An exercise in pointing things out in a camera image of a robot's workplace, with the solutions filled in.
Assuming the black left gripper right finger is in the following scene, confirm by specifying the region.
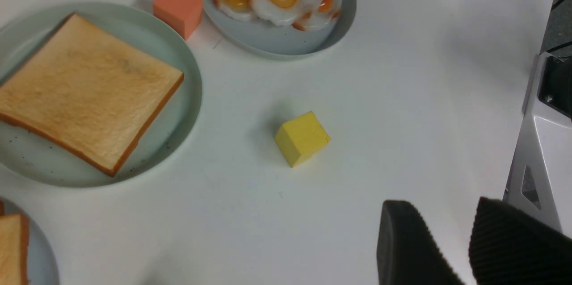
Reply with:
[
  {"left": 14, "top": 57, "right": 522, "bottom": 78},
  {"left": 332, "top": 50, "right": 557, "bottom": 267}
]
[{"left": 468, "top": 196, "right": 572, "bottom": 285}]

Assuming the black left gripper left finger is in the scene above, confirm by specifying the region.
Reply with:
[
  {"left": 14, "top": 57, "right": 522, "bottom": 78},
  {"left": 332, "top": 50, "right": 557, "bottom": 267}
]
[{"left": 377, "top": 200, "right": 464, "bottom": 285}]

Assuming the toast slice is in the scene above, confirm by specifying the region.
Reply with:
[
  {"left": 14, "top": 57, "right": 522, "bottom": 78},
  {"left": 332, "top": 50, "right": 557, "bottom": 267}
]
[
  {"left": 1, "top": 13, "right": 184, "bottom": 177},
  {"left": 0, "top": 201, "right": 30, "bottom": 285}
]

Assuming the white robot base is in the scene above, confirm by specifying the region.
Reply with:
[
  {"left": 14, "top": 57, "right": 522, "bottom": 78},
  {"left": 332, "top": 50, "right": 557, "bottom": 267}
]
[{"left": 503, "top": 0, "right": 572, "bottom": 236}]

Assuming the grey plate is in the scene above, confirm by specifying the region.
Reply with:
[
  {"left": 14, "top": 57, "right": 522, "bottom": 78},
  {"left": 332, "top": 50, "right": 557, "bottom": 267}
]
[{"left": 203, "top": 0, "right": 357, "bottom": 60}]

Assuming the orange cube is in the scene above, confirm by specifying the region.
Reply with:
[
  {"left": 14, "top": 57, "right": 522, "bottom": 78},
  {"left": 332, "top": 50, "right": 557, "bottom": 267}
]
[{"left": 152, "top": 0, "right": 203, "bottom": 41}]

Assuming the yellow cube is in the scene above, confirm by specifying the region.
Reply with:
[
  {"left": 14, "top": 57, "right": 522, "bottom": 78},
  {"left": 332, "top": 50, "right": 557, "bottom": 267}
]
[{"left": 274, "top": 111, "right": 331, "bottom": 168}]

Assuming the green plate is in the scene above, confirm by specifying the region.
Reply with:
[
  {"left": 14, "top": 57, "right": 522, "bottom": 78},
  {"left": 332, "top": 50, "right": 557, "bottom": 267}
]
[{"left": 1, "top": 1, "right": 203, "bottom": 188}]

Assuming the light blue plate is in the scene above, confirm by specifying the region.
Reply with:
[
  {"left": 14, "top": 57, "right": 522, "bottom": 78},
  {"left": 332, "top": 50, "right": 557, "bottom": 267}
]
[{"left": 1, "top": 197, "right": 60, "bottom": 285}]

